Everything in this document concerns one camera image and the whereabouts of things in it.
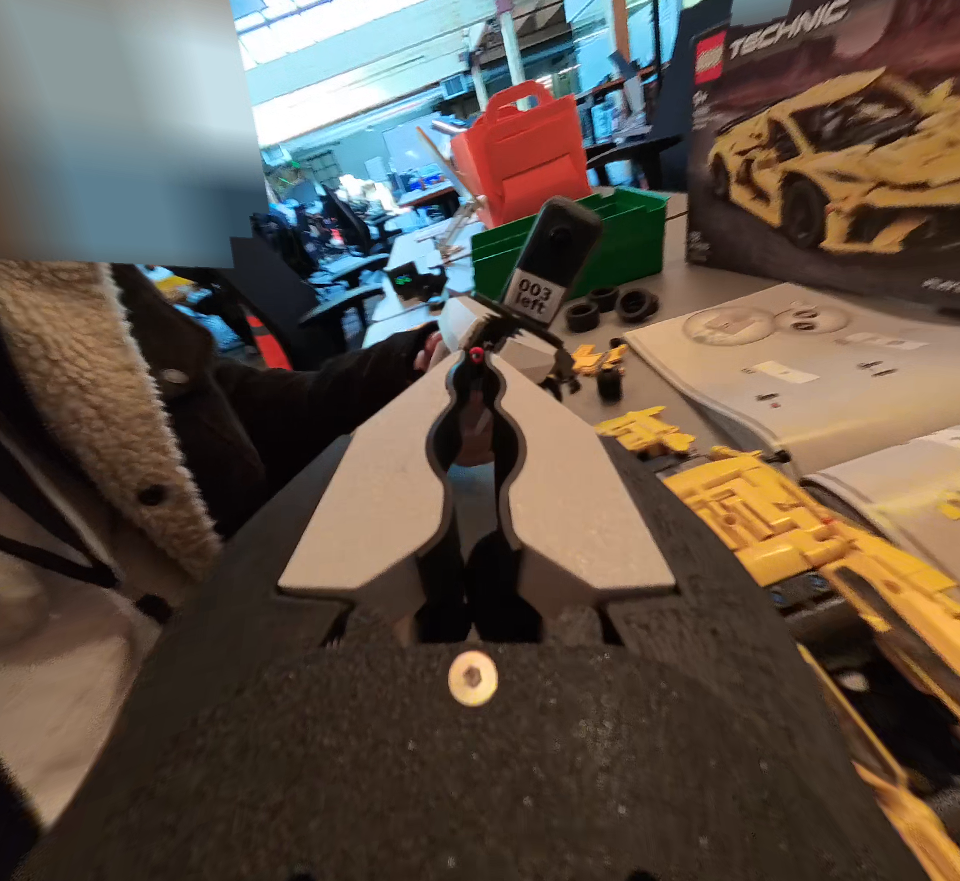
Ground person's fleece-lined jacket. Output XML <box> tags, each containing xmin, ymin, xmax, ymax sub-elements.
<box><xmin>0</xmin><ymin>262</ymin><xmax>267</xmax><ymax>830</ymax></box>

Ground instruction booklet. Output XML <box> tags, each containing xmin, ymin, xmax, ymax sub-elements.
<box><xmin>622</xmin><ymin>283</ymin><xmax>960</xmax><ymax>575</ymax></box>

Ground black armchair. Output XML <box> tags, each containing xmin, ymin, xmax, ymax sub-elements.
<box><xmin>300</xmin><ymin>258</ymin><xmax>391</xmax><ymax>342</ymax></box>

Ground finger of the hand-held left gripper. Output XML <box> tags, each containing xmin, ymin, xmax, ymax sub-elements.
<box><xmin>437</xmin><ymin>296</ymin><xmax>490</xmax><ymax>360</ymax></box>
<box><xmin>498</xmin><ymin>329</ymin><xmax>556</xmax><ymax>387</ymax></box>

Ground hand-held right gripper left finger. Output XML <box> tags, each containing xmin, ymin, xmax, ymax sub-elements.
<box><xmin>279</xmin><ymin>356</ymin><xmax>474</xmax><ymax>644</ymax></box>

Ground pile of yellow black pieces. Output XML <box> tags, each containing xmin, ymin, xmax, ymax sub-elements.
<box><xmin>551</xmin><ymin>341</ymin><xmax>630</xmax><ymax>402</ymax></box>

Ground person's left hand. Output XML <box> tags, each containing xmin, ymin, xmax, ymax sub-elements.
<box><xmin>414</xmin><ymin>330</ymin><xmax>498</xmax><ymax>467</ymax></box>

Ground red plastic bin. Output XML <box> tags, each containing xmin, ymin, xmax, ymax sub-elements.
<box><xmin>450</xmin><ymin>80</ymin><xmax>592</xmax><ymax>230</ymax></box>

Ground green plastic bin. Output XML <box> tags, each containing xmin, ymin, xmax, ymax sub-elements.
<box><xmin>471</xmin><ymin>187</ymin><xmax>670</xmax><ymax>305</ymax></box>

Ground black lanyard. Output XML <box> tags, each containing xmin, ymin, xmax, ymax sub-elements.
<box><xmin>0</xmin><ymin>536</ymin><xmax>170</xmax><ymax>623</ymax></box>

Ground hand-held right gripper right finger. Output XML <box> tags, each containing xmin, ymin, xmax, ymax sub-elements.
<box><xmin>472</xmin><ymin>354</ymin><xmax>678</xmax><ymax>644</ymax></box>

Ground yellow toy car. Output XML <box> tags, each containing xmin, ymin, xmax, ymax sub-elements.
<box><xmin>596</xmin><ymin>407</ymin><xmax>960</xmax><ymax>881</ymax></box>

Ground person's left forearm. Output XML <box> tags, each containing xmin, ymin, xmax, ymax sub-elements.
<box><xmin>213</xmin><ymin>326</ymin><xmax>440</xmax><ymax>466</ymax></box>

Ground black device green display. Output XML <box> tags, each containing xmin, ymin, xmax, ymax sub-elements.
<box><xmin>386</xmin><ymin>262</ymin><xmax>447</xmax><ymax>301</ymax></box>

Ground toy car set box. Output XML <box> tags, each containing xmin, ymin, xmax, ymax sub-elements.
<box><xmin>686</xmin><ymin>0</ymin><xmax>960</xmax><ymax>308</ymax></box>

